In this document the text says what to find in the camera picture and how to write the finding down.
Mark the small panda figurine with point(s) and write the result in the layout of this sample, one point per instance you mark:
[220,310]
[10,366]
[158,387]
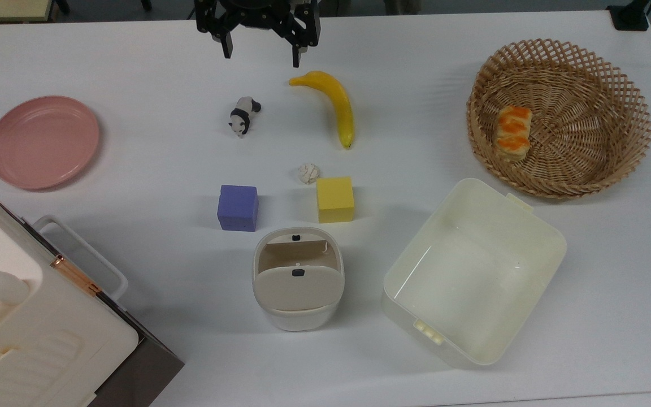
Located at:
[242,116]

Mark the purple foam cube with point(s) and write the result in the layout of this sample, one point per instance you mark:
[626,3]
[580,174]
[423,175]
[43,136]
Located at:
[238,208]

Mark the woven wicker basket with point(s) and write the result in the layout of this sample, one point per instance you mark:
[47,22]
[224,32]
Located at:
[585,118]

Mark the orange-topped toy bread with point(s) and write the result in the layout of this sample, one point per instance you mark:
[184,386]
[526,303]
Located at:
[513,133]

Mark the white paper ball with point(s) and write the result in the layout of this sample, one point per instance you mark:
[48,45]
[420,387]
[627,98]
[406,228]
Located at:
[308,173]

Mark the cream plastic tub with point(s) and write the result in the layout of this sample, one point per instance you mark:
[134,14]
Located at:
[472,271]

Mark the wooden desk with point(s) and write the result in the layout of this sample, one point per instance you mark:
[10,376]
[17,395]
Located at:
[3,8]

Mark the small white trash bin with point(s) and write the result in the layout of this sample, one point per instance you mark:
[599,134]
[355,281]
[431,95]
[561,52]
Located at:
[298,288]

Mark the black clamp base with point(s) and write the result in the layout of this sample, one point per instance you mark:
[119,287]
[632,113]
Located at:
[629,14]

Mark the yellow banana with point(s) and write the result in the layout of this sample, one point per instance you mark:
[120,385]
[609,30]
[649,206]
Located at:
[339,99]

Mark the pink round plate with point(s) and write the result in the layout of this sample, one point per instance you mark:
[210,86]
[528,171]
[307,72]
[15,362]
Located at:
[43,141]

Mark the yellow foam cube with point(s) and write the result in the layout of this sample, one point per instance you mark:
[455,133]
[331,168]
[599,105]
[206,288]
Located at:
[335,199]

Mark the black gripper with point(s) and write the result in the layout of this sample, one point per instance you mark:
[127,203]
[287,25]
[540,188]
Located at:
[255,12]

